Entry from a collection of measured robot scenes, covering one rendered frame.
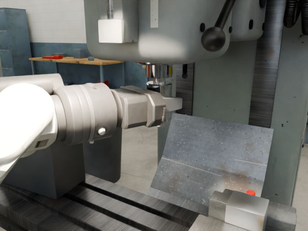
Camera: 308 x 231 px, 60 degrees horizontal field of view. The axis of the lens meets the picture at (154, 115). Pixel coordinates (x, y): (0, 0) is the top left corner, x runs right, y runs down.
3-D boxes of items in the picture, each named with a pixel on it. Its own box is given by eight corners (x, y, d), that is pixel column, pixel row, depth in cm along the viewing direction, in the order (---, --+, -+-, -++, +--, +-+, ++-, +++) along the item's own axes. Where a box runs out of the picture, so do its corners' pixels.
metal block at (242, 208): (260, 248, 43) (264, 216, 41) (223, 234, 46) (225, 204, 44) (265, 228, 47) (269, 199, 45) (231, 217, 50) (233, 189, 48)
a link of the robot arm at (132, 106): (167, 83, 41) (95, 90, 34) (166, 141, 44) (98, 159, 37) (126, 74, 51) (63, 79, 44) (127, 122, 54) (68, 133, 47)
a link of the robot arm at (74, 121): (98, 130, 36) (2, 149, 30) (78, 152, 44) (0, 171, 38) (75, 58, 39) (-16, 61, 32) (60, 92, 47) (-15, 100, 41)
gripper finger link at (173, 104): (179, 110, 49) (151, 115, 46) (179, 93, 49) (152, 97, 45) (185, 112, 48) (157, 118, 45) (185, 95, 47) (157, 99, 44)
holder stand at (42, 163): (56, 200, 69) (47, 127, 64) (-2, 182, 78) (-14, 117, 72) (86, 178, 80) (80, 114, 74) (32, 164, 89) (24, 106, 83)
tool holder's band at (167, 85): (177, 87, 49) (177, 81, 49) (162, 91, 45) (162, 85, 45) (156, 85, 51) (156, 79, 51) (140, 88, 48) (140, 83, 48)
